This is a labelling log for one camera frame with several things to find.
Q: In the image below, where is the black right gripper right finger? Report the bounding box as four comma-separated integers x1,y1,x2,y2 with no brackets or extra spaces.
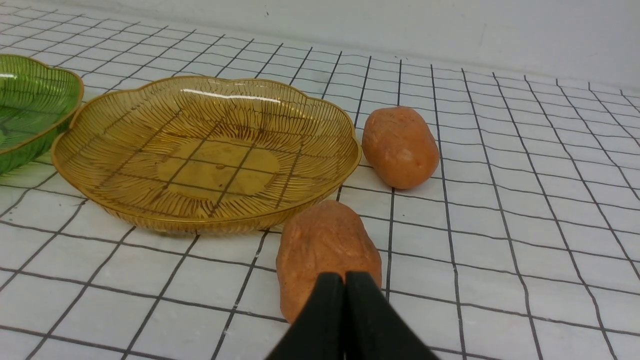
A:
345,271,438,360

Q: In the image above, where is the green glass plate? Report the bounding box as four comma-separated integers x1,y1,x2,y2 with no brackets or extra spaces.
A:
0,54,85,174

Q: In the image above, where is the amber glass plate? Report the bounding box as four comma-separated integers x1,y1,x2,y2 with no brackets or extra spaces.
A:
51,76,362,234

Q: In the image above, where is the white grid tablecloth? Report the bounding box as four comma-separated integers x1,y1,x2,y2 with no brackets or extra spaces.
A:
1,0,640,360

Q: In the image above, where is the orange potato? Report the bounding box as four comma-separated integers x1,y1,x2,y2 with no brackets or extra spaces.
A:
276,199,382,324
361,105,441,191

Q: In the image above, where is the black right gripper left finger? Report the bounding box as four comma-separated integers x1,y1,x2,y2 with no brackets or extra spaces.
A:
267,272,345,360

